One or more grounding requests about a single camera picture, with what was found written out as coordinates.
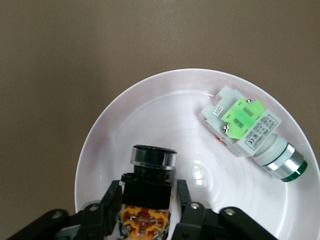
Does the green push button switch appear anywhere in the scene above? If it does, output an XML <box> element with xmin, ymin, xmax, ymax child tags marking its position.
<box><xmin>199</xmin><ymin>85</ymin><xmax>309</xmax><ymax>184</ymax></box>

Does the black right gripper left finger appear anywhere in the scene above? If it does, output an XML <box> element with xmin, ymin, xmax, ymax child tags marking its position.
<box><xmin>0</xmin><ymin>179</ymin><xmax>124</xmax><ymax>240</ymax></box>

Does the orange push button switch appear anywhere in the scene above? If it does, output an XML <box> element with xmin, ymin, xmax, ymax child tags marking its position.
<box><xmin>119</xmin><ymin>144</ymin><xmax>178</xmax><ymax>240</ymax></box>

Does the pink round plate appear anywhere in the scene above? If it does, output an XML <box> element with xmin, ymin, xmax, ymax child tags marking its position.
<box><xmin>74</xmin><ymin>68</ymin><xmax>315</xmax><ymax>240</ymax></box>

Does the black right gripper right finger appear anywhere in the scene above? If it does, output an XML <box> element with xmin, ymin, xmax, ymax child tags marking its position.
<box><xmin>172</xmin><ymin>178</ymin><xmax>278</xmax><ymax>240</ymax></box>

